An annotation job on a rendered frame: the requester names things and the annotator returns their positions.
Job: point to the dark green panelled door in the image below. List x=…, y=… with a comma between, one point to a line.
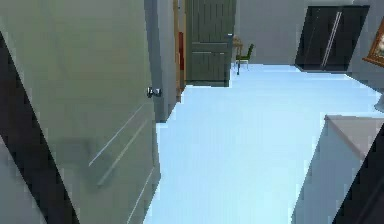
x=209, y=43

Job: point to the silver door knob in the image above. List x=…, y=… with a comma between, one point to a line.
x=153, y=92

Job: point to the black fridge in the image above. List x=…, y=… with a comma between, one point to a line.
x=328, y=36

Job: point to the wooden framed picture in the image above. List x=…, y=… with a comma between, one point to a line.
x=377, y=46

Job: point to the white cabinet with grey top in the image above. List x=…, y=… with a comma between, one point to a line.
x=336, y=170

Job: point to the grey-green room door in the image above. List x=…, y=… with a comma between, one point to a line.
x=83, y=83

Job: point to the green chair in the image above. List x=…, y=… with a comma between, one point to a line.
x=245, y=56

